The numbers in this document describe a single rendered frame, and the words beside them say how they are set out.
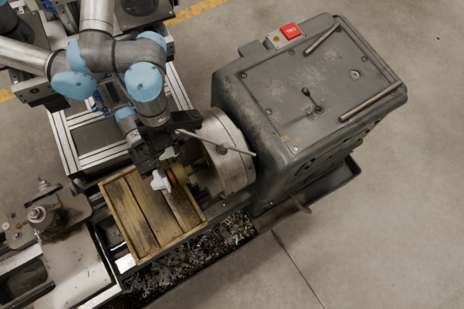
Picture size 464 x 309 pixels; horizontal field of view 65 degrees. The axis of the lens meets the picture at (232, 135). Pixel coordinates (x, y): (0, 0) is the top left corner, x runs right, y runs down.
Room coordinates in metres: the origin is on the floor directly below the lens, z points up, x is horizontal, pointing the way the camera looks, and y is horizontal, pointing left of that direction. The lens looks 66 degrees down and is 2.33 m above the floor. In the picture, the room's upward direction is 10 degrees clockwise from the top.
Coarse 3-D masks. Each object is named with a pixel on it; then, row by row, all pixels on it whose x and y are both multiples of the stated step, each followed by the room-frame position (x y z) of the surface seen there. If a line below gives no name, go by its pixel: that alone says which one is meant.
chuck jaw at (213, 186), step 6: (204, 168) 0.40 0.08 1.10; (198, 174) 0.38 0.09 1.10; (204, 174) 0.38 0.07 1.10; (210, 174) 0.38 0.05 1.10; (192, 180) 0.35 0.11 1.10; (198, 180) 0.35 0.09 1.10; (204, 180) 0.36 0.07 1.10; (210, 180) 0.36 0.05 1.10; (216, 180) 0.37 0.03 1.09; (192, 186) 0.34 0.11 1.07; (204, 186) 0.34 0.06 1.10; (210, 186) 0.34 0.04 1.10; (216, 186) 0.34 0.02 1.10; (210, 192) 0.32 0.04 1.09; (216, 192) 0.32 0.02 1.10; (222, 192) 0.33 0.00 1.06
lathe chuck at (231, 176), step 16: (208, 112) 0.57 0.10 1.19; (208, 128) 0.50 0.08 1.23; (224, 128) 0.50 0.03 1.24; (208, 144) 0.44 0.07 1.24; (208, 160) 0.41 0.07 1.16; (224, 160) 0.40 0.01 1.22; (240, 160) 0.41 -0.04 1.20; (224, 176) 0.36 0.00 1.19; (240, 176) 0.37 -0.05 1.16; (224, 192) 0.32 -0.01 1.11
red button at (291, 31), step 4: (288, 24) 0.95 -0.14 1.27; (292, 24) 0.96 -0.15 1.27; (280, 28) 0.93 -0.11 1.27; (284, 28) 0.93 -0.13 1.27; (288, 28) 0.93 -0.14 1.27; (292, 28) 0.94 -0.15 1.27; (296, 28) 0.94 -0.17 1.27; (284, 32) 0.91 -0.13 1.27; (288, 32) 0.92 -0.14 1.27; (292, 32) 0.92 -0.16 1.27; (296, 32) 0.92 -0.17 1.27; (300, 32) 0.93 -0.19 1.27; (284, 36) 0.91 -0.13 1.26; (288, 36) 0.90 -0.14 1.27; (292, 36) 0.90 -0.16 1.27; (296, 36) 0.91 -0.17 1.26; (288, 40) 0.89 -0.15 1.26
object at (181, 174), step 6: (168, 168) 0.38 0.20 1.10; (174, 168) 0.38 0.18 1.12; (180, 168) 0.38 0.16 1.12; (186, 168) 0.39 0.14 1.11; (192, 168) 0.39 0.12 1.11; (168, 174) 0.35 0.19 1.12; (174, 174) 0.36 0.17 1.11; (180, 174) 0.36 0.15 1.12; (186, 174) 0.36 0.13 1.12; (192, 174) 0.37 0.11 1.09; (168, 180) 0.33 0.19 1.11; (174, 180) 0.34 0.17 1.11; (180, 180) 0.34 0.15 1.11; (186, 180) 0.35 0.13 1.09; (174, 186) 0.32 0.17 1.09
